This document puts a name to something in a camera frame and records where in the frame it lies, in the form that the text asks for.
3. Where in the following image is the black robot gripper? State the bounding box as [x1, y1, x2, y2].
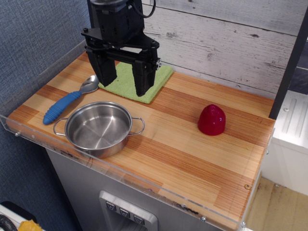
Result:
[81, 0, 160, 97]

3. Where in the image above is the red plastic dome item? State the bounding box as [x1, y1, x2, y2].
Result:
[198, 104, 226, 136]

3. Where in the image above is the stainless steel pot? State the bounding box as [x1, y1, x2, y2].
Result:
[53, 101, 145, 159]

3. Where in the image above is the green folded cloth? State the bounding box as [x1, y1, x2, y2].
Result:
[99, 62, 173, 104]

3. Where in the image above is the clear acrylic edge guard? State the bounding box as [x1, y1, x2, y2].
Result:
[1, 116, 262, 231]

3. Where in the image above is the grey toy fridge cabinet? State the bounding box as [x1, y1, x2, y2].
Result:
[47, 150, 218, 231]

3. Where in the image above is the white toy sink unit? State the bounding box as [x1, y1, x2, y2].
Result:
[261, 90, 308, 195]

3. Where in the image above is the blue handled metal spoon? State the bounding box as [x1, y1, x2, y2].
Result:
[43, 75, 100, 125]

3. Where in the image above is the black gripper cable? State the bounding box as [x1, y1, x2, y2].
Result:
[129, 0, 157, 18]

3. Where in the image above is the black left frame post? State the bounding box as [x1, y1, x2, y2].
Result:
[87, 0, 95, 28]

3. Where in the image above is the black frame post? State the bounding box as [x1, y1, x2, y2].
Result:
[269, 9, 308, 119]
[87, 0, 95, 28]

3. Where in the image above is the black right frame post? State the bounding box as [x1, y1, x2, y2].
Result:
[269, 9, 308, 119]

